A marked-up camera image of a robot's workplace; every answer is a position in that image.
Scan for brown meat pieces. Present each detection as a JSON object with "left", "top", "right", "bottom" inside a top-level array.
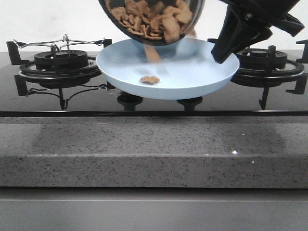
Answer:
[{"left": 104, "top": 0, "right": 194, "bottom": 85}]

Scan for black frying pan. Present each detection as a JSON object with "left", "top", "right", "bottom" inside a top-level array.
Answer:
[{"left": 98, "top": 0, "right": 205, "bottom": 47}]

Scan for black glass cooktop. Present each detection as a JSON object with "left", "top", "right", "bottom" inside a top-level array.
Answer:
[{"left": 0, "top": 52, "right": 308, "bottom": 117}]

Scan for black pan support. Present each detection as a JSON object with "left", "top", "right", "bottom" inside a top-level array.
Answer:
[
  {"left": 6, "top": 41, "right": 114, "bottom": 110},
  {"left": 199, "top": 45, "right": 308, "bottom": 111}
]

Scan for light blue plate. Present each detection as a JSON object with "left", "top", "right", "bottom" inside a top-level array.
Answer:
[{"left": 96, "top": 38, "right": 239, "bottom": 100}]

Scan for chrome wire pan rack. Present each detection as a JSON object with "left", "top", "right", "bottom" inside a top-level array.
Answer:
[{"left": 13, "top": 34, "right": 107, "bottom": 51}]

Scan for black burner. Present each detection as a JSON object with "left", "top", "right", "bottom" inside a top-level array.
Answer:
[
  {"left": 34, "top": 50, "right": 89, "bottom": 70},
  {"left": 236, "top": 48, "right": 287, "bottom": 70}
]

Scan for black pan support left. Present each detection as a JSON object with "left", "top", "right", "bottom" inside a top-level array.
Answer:
[{"left": 6, "top": 41, "right": 114, "bottom": 110}]

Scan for black pan support right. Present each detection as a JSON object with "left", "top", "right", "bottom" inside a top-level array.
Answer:
[{"left": 199, "top": 45, "right": 308, "bottom": 111}]

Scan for black burner left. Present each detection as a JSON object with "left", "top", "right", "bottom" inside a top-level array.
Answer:
[{"left": 34, "top": 50, "right": 89, "bottom": 70}]

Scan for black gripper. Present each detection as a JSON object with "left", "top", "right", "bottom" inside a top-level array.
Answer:
[{"left": 211, "top": 0, "right": 305, "bottom": 64}]

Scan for black burner right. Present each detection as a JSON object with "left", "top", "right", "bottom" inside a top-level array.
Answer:
[{"left": 236, "top": 48, "right": 287, "bottom": 70}]

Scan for grey cabinet front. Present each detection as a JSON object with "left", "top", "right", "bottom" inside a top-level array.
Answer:
[{"left": 0, "top": 189, "right": 308, "bottom": 231}]

